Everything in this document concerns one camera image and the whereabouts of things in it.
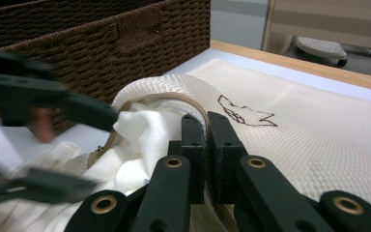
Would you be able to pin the white and black chair foot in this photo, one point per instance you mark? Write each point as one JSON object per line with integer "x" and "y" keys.
{"x": 320, "y": 48}

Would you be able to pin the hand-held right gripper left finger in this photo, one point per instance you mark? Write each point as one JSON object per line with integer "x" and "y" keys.
{"x": 194, "y": 161}

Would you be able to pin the white cloth garment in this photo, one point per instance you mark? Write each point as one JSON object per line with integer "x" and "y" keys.
{"x": 141, "y": 145}

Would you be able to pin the cream mesh laundry bag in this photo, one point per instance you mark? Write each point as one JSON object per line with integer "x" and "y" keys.
{"x": 302, "y": 135}

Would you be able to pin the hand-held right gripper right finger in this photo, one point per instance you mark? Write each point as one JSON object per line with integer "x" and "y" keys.
{"x": 223, "y": 151}

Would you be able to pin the dark brown wicker basket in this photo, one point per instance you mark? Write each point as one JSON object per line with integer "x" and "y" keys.
{"x": 109, "y": 48}

